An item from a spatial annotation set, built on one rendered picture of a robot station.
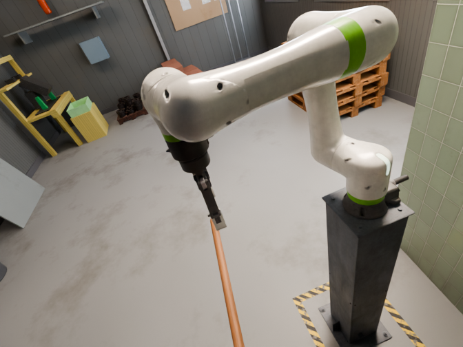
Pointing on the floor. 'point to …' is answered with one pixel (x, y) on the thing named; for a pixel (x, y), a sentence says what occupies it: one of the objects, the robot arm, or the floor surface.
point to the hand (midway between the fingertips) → (214, 209)
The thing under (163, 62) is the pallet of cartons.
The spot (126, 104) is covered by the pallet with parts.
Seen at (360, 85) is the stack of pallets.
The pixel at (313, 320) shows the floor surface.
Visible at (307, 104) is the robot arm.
